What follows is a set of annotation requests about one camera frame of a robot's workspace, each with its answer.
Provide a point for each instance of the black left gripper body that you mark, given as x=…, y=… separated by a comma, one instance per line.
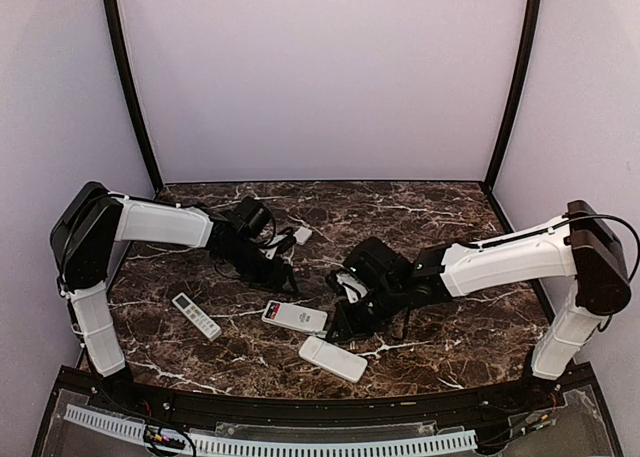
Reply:
x=253, y=271

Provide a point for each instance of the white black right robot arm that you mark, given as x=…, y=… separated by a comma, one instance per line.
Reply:
x=375, y=283

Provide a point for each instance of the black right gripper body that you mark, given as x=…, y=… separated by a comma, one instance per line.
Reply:
x=380, y=309

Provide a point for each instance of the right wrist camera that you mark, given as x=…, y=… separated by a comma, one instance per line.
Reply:
x=345, y=283

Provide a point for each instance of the black corner post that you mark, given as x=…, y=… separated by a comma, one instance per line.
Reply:
x=525, y=46
x=128, y=86

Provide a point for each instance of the white slotted cable duct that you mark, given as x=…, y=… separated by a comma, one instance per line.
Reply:
x=252, y=440

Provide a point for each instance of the black front rail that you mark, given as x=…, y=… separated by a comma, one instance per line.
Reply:
x=196, y=409

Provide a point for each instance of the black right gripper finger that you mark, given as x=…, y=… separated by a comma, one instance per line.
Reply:
x=336, y=325
x=347, y=334

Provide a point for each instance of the small white buttoned remote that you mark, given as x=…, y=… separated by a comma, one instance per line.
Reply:
x=203, y=322

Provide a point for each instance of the white remote face down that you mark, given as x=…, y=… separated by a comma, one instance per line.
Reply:
x=333, y=359

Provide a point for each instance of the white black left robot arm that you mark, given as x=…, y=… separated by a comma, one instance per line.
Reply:
x=83, y=238

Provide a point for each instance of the white TCL remote control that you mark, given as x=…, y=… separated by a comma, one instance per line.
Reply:
x=294, y=317

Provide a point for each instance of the black right corner post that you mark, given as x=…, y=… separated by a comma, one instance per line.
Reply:
x=525, y=46

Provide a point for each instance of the white battery cover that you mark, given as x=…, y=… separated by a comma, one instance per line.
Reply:
x=302, y=235

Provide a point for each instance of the black left corner post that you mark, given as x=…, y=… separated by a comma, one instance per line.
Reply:
x=128, y=86

